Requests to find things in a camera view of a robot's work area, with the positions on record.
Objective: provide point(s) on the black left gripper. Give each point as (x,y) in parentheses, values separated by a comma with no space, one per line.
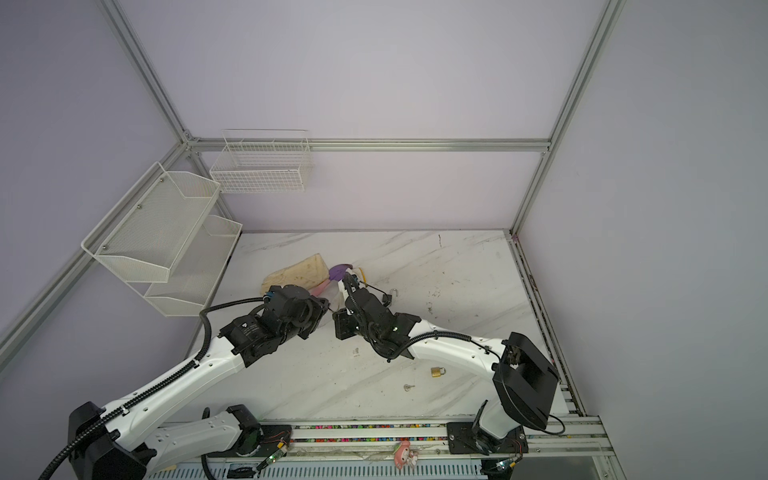
(318,310)

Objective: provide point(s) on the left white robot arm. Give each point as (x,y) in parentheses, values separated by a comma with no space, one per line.
(127,438)

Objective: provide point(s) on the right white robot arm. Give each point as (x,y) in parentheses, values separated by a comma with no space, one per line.
(524,380)

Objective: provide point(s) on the brass padlock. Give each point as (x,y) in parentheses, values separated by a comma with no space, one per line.
(437,372)

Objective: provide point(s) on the pink toy figure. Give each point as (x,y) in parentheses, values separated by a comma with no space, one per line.
(404,456)

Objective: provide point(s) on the white mesh two-tier shelf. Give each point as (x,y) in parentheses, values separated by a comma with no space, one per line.
(165,241)

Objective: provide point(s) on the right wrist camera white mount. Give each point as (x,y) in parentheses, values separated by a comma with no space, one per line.
(351,281)

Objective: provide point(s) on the purple trowel pink handle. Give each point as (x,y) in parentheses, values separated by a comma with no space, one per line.
(335,274)

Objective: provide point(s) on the white wire basket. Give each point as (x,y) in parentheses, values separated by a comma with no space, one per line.
(263,161)

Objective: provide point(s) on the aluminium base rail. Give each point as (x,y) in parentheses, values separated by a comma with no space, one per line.
(578,449)

